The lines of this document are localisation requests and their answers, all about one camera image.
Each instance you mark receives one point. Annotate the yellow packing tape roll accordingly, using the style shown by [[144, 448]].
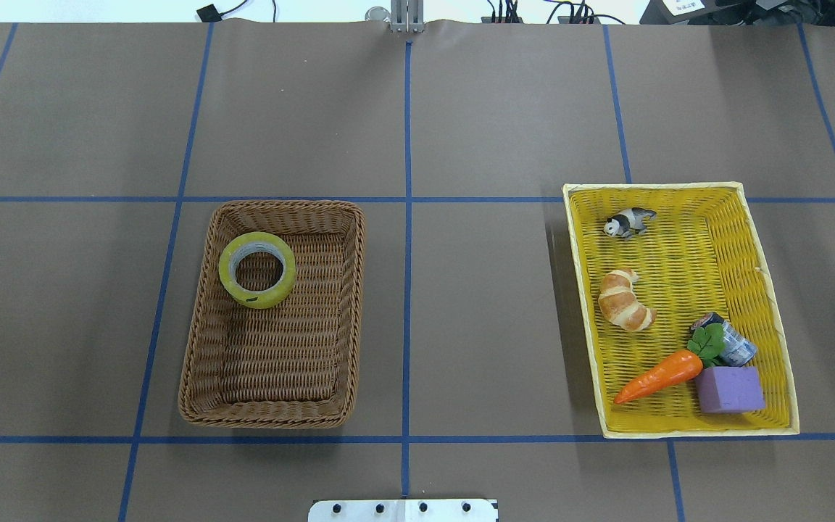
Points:
[[251, 243]]

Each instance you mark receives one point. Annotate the brown wicker basket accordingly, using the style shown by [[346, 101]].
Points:
[[296, 365]]

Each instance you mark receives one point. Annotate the yellow woven basket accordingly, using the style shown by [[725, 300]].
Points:
[[700, 254]]

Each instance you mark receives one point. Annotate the toy croissant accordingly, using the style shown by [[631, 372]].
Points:
[[619, 304]]

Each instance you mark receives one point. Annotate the toy panda figure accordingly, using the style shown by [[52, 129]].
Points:
[[628, 223]]

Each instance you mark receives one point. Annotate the orange toy carrot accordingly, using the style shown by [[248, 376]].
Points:
[[677, 368]]

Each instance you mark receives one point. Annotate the purple foam block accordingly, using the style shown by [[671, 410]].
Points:
[[729, 390]]

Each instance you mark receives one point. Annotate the aluminium camera mount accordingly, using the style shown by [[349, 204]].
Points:
[[407, 16]]

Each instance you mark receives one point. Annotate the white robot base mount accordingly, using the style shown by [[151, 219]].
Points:
[[473, 509]]

